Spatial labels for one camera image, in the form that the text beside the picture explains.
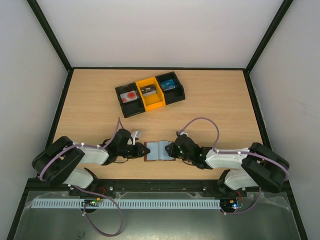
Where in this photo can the light blue cable duct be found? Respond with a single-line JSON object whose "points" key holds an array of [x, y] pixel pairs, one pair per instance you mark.
{"points": [[175, 204]]}

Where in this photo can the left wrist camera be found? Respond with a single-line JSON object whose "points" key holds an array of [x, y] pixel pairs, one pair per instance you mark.
{"points": [[135, 136]]}

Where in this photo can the brown leather card holder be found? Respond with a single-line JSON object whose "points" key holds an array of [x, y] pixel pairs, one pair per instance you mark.
{"points": [[157, 151]]}

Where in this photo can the black enclosure frame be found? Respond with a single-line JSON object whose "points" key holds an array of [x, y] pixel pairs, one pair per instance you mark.
{"points": [[285, 5]]}

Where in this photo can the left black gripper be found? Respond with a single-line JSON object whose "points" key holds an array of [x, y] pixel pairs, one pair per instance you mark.
{"points": [[139, 147]]}

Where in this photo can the yellow middle bin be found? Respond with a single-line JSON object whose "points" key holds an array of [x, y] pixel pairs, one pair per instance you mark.
{"points": [[154, 101]]}

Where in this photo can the right black bin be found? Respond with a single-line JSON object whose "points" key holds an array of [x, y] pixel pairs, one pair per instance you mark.
{"points": [[174, 95]]}

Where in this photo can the black bin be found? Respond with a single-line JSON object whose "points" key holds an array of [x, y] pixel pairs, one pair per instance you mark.
{"points": [[174, 95], [132, 108]]}

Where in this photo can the red white card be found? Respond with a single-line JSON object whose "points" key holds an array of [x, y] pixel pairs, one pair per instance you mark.
{"points": [[129, 96]]}

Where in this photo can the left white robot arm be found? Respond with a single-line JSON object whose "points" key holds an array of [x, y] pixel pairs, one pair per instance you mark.
{"points": [[58, 163]]}

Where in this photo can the grey vip card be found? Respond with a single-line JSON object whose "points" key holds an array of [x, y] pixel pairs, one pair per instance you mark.
{"points": [[148, 90]]}

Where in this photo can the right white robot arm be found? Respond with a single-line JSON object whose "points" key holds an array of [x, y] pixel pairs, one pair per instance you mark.
{"points": [[254, 166]]}

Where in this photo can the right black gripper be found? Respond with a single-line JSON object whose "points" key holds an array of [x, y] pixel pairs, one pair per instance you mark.
{"points": [[173, 149]]}

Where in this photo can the left black bin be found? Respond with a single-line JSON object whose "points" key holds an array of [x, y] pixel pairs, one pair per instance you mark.
{"points": [[132, 108]]}

